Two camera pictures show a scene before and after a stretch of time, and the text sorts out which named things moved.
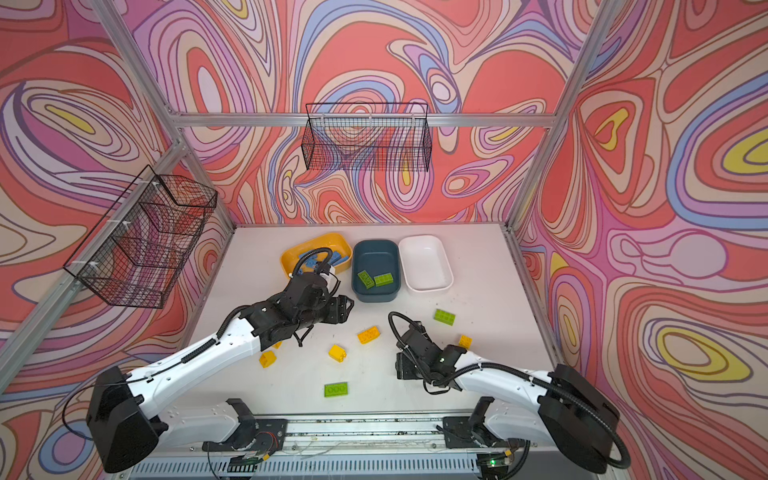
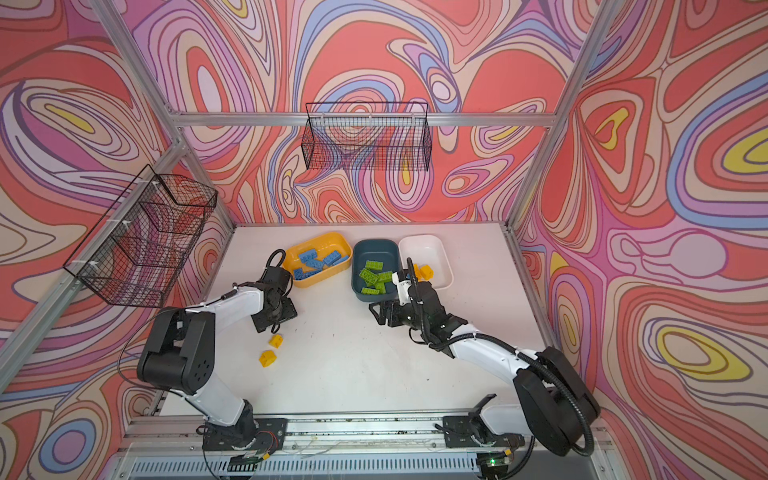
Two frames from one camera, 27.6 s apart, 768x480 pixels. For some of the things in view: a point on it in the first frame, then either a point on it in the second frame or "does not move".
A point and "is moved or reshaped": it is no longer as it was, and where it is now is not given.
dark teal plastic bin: (376, 270) does not move
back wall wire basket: (373, 136) does not move
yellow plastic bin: (313, 262) does not move
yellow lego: (267, 359) does not move
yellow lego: (465, 341) is moved or reshaped
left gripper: (338, 309) to (290, 311)
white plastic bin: (425, 263) does not move
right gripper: (402, 368) to (393, 306)
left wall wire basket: (141, 246) does not move
